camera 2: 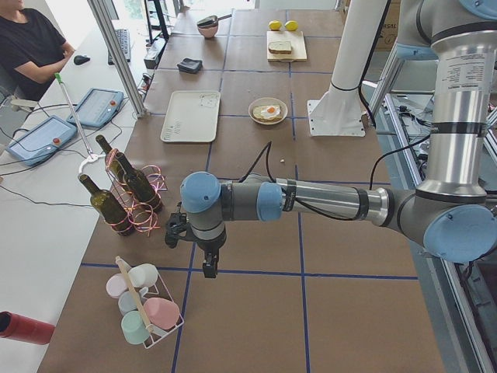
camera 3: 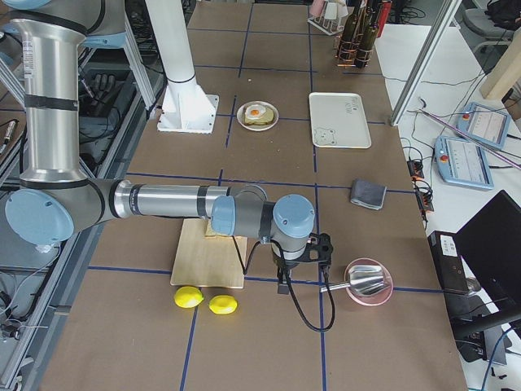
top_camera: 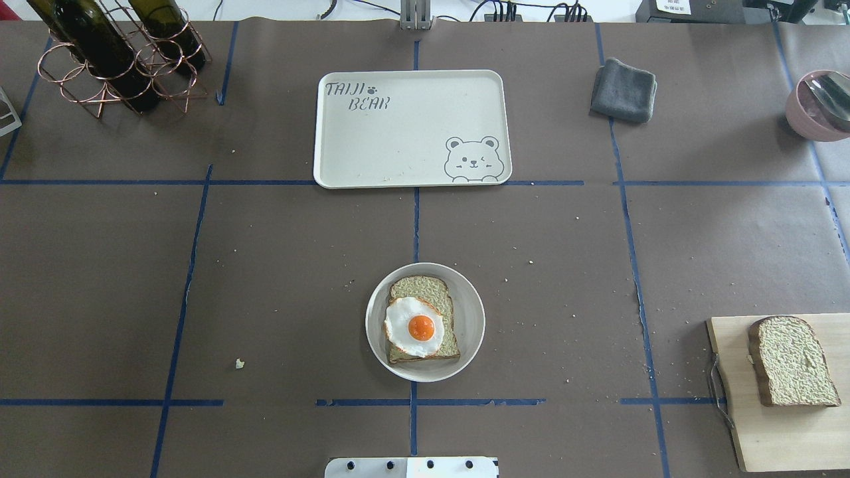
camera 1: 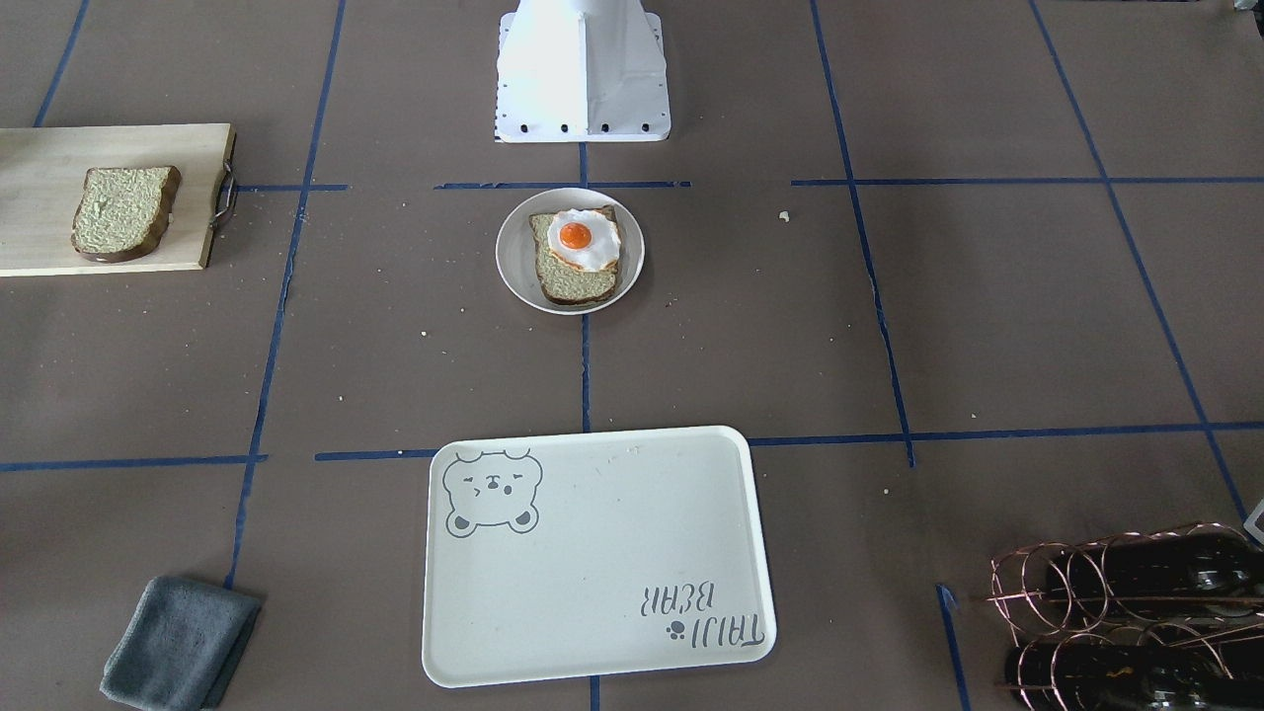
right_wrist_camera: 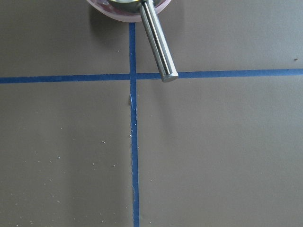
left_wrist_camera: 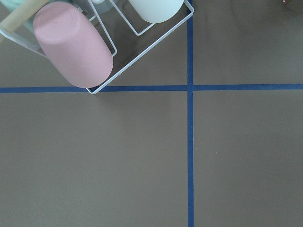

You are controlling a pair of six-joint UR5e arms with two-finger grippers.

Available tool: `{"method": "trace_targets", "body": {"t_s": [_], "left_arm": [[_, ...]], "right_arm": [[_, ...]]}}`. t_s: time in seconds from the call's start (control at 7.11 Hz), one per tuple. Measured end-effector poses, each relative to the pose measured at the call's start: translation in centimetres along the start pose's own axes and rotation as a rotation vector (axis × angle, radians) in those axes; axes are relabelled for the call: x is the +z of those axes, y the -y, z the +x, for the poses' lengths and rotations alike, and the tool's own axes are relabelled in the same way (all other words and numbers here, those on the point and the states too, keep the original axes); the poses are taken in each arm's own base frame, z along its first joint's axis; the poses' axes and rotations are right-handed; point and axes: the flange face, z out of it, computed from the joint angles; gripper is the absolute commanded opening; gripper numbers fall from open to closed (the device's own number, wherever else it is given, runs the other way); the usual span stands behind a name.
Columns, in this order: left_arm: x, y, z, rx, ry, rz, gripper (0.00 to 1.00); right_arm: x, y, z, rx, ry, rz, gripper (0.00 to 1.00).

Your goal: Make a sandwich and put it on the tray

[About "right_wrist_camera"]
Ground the steel scoop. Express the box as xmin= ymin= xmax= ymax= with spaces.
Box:
xmin=109 ymin=0 xmax=178 ymax=82

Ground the pink plastic bowl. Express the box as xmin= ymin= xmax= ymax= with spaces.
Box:
xmin=87 ymin=0 xmax=171 ymax=23

